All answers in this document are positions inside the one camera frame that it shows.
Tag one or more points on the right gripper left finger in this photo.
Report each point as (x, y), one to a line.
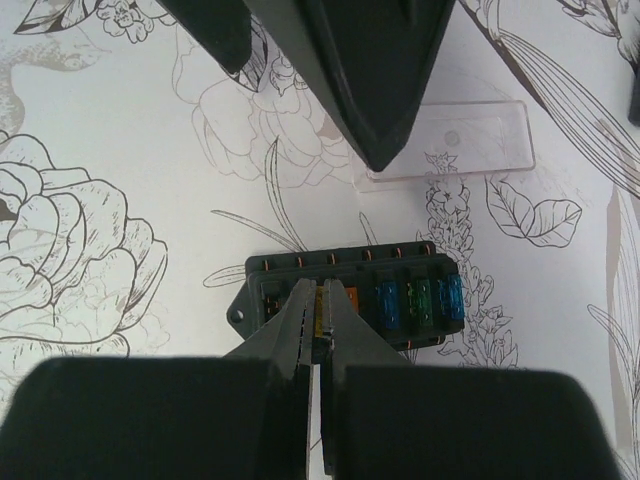
(244, 415)

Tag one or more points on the small yellow fuse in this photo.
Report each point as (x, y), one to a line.
(322, 330)

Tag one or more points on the floral patterned table mat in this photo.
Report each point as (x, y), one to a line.
(137, 177)

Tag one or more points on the black fuse box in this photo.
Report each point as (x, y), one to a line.
(409, 293)

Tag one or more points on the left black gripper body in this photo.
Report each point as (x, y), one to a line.
(633, 111)

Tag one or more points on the clear plastic fuse box lid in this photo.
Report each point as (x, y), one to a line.
(452, 141)

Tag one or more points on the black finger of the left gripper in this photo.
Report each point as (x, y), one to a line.
(367, 62)

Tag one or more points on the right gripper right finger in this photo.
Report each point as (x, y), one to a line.
(384, 417)

